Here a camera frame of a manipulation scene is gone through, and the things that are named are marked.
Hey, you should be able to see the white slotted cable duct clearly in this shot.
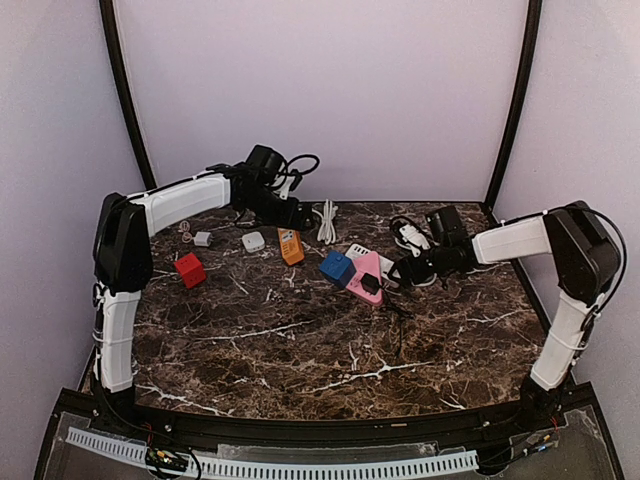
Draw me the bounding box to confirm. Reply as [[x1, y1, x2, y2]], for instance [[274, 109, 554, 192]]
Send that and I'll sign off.
[[65, 427, 479, 479]]

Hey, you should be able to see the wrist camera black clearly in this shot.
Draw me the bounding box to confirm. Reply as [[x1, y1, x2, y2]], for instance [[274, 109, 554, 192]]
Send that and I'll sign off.
[[426, 205, 468, 247], [245, 145, 285, 184]]

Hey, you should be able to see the black frame post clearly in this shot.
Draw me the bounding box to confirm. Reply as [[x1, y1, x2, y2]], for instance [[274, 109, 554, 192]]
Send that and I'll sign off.
[[98, 0, 157, 190], [484, 0, 543, 212]]

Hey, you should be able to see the white two-pin adapter plug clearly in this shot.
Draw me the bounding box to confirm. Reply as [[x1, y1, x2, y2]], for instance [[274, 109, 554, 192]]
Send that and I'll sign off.
[[241, 231, 265, 253]]

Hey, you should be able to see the blue cube socket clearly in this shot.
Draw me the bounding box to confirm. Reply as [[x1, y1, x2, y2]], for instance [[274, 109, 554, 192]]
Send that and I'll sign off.
[[319, 250, 356, 289]]

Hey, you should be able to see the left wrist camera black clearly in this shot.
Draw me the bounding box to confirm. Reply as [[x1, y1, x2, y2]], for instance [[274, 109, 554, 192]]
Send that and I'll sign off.
[[245, 145, 285, 184]]

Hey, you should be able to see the orange power strip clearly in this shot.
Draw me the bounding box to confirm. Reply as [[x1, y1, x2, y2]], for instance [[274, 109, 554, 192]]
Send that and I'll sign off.
[[277, 228, 304, 266]]

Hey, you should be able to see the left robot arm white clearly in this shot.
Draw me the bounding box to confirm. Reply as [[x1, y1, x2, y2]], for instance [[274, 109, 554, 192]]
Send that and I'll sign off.
[[93, 167, 314, 394]]

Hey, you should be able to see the red cube socket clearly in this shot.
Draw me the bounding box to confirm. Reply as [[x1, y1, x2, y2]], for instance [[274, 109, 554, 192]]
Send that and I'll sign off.
[[174, 253, 206, 289]]

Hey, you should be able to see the black frame left post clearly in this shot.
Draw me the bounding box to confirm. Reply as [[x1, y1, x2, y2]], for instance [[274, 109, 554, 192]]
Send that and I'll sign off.
[[98, 0, 157, 190]]

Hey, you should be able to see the black frame right post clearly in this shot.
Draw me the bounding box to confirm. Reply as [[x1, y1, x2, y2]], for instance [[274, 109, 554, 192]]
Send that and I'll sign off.
[[484, 0, 543, 212]]

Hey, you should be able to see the white power strip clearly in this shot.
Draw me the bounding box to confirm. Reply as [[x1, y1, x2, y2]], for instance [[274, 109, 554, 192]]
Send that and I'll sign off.
[[345, 243, 393, 274]]

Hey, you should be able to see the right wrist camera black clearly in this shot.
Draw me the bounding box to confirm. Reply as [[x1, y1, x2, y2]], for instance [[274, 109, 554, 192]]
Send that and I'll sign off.
[[426, 205, 468, 247]]

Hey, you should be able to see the black adapter thin cable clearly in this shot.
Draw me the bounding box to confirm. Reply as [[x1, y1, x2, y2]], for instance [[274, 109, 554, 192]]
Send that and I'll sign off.
[[380, 297, 415, 359]]

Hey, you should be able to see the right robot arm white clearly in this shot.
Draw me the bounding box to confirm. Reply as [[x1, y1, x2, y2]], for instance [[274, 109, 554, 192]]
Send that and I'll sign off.
[[388, 201, 627, 392]]

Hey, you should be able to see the black TP-Link adapter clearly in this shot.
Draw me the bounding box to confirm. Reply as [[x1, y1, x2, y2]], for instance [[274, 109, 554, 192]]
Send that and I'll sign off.
[[361, 273, 381, 295]]

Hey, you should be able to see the white USB charger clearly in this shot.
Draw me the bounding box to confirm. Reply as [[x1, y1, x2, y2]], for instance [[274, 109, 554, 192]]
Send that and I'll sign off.
[[193, 231, 212, 248]]

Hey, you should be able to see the pink triangular power strip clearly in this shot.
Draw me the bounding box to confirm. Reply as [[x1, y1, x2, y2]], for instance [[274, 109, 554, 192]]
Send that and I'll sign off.
[[346, 252, 384, 307]]

